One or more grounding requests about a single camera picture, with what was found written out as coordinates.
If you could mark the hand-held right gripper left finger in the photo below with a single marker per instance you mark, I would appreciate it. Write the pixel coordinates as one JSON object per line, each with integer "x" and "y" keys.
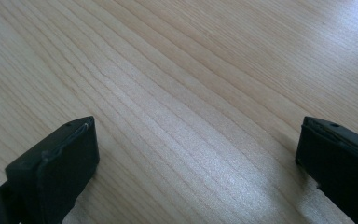
{"x": 56, "y": 174}

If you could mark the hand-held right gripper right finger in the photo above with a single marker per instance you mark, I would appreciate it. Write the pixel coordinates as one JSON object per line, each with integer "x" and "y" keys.
{"x": 341, "y": 168}

